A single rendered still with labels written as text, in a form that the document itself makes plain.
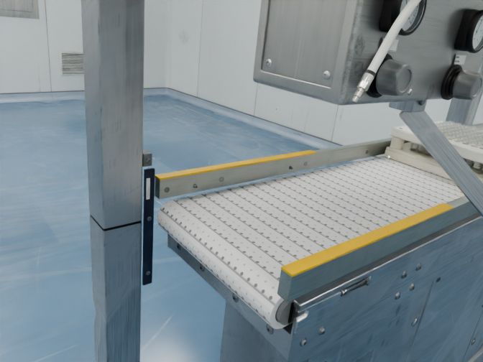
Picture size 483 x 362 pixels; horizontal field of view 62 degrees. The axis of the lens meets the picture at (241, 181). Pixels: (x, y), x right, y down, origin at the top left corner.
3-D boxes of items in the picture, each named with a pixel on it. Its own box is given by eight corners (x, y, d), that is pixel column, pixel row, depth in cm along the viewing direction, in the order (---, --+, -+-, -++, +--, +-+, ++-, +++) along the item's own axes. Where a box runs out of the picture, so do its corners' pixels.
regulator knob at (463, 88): (463, 105, 37) (478, 57, 35) (436, 100, 39) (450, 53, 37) (479, 104, 39) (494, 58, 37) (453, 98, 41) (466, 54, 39)
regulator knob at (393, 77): (387, 104, 29) (402, 39, 28) (360, 98, 31) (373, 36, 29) (411, 103, 31) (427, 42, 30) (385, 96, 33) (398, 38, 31)
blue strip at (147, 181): (144, 286, 65) (145, 170, 58) (141, 284, 65) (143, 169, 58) (152, 283, 66) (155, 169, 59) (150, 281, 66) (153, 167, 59)
